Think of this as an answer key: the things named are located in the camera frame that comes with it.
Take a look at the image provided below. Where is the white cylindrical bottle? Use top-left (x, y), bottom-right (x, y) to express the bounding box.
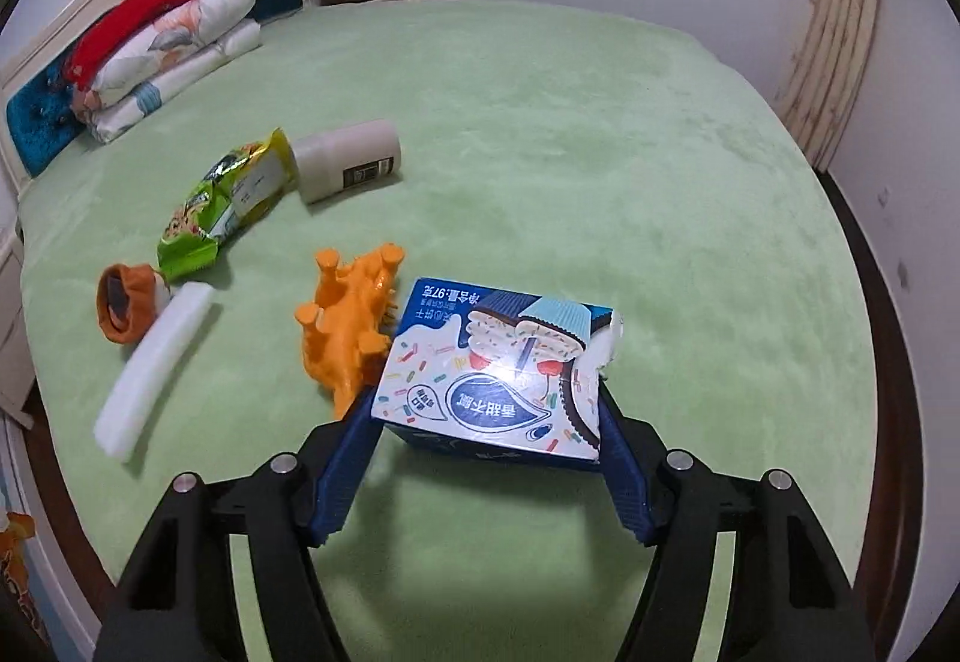
top-left (291, 119), bottom-right (402, 204)

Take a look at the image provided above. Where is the floral white pillow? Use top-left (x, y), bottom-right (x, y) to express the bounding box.
top-left (71, 0), bottom-right (257, 119)

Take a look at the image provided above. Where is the orange toy dinosaur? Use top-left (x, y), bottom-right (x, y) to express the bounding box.
top-left (295, 243), bottom-right (405, 420)

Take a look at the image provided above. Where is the folded white quilt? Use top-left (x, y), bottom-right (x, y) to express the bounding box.
top-left (86, 19), bottom-right (262, 144)

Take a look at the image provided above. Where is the cartoon wall poster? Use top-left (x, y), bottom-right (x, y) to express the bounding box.
top-left (2, 498), bottom-right (55, 660)

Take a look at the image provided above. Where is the green bed blanket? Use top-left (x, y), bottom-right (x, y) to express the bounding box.
top-left (14, 0), bottom-right (879, 662)

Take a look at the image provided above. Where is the green snack bag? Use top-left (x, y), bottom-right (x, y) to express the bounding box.
top-left (156, 128), bottom-right (296, 282)

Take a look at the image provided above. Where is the white blue headboard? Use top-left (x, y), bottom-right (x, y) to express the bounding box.
top-left (2, 0), bottom-right (308, 194)

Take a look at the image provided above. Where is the blue cake box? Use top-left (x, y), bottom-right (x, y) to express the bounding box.
top-left (371, 277), bottom-right (623, 470)

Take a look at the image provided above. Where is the right beige curtain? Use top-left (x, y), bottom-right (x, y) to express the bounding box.
top-left (775, 0), bottom-right (880, 171)

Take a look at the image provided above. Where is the white nightstand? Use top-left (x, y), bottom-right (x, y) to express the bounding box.
top-left (0, 227), bottom-right (36, 430)

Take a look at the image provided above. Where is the white foam stick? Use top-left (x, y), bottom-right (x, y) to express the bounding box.
top-left (93, 282), bottom-right (215, 462)

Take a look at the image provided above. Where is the orange rolled sock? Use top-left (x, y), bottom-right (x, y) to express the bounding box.
top-left (96, 264), bottom-right (172, 345)

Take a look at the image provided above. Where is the red pillow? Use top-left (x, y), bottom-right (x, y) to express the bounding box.
top-left (62, 0), bottom-right (192, 89)

